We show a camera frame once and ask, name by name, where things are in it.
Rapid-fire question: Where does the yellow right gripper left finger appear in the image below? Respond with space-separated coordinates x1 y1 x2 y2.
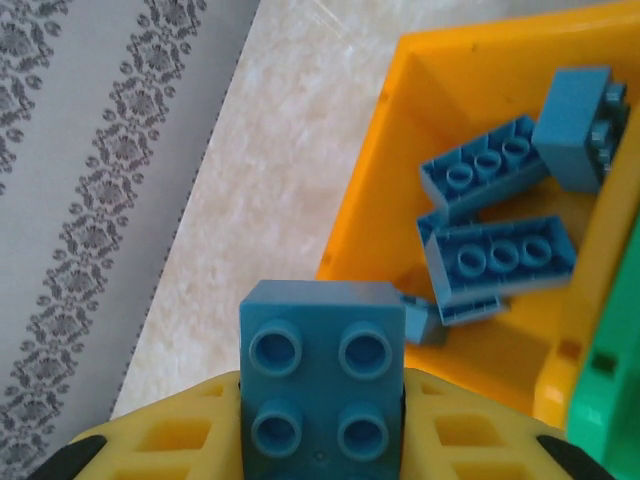
39 369 246 480

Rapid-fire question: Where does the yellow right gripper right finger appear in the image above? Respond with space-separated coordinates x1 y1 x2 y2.
399 370 609 480

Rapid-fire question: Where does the small blue lego brick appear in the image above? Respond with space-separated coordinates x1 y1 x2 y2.
398 293 450 347

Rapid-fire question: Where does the green plastic storage bin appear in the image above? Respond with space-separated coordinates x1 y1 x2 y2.
564 244 640 480

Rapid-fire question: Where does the orange plastic storage bin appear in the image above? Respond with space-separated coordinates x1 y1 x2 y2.
315 0 640 441

